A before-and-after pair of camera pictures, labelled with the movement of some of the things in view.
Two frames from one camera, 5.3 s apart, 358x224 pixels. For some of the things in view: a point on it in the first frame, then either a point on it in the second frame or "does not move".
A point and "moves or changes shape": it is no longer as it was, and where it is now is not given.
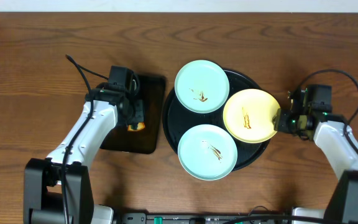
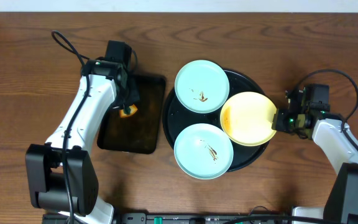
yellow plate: x=248 y=116 does not move
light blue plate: x=207 y=152 does not move
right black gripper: x=279 y=120 does not move
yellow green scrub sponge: x=140 y=126 moves or changes shape
